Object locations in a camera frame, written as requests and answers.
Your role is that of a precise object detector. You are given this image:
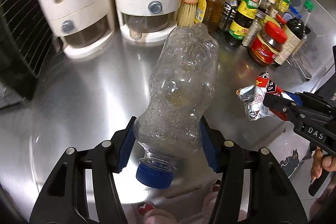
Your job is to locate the red slipper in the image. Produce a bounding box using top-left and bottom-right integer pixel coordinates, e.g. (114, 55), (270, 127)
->
(211, 179), (221, 192)
(138, 201), (155, 216)

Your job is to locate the silver foil snack wrapper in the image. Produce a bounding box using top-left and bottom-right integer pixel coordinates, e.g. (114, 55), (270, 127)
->
(236, 71), (292, 121)

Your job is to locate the left red slipper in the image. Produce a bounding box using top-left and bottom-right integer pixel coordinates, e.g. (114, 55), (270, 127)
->
(138, 201), (155, 216)

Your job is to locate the right red slipper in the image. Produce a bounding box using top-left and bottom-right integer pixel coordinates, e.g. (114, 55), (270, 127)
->
(211, 179), (221, 192)

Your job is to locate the red lid sauce jar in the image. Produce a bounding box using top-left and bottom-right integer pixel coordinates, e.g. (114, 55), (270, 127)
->
(248, 20), (288, 67)

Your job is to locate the green cap bottle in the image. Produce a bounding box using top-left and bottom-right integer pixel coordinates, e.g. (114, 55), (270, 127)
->
(301, 0), (314, 35)

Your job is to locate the person's right hand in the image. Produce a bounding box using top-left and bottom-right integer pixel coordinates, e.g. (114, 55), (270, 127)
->
(310, 147), (336, 182)

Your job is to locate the large yellow oil jar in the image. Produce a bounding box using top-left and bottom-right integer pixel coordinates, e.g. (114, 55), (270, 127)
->
(194, 0), (226, 33)

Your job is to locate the black cat floor sticker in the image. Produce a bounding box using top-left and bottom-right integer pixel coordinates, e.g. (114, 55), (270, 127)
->
(280, 149), (300, 177)

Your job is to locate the wooden bristle brush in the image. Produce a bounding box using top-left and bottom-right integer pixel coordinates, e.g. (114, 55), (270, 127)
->
(177, 0), (198, 27)

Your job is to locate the clear plastic storage box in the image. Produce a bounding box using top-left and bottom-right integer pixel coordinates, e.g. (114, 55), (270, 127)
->
(275, 0), (336, 83)

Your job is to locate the clear plastic bottle blue cap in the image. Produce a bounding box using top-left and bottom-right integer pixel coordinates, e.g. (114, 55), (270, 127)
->
(133, 23), (219, 189)

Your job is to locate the green label soy sauce bottle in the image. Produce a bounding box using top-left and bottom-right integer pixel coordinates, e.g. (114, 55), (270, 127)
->
(226, 0), (261, 48)

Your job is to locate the dark bottle cream label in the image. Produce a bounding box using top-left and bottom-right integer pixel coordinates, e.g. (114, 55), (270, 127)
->
(272, 17), (305, 67)

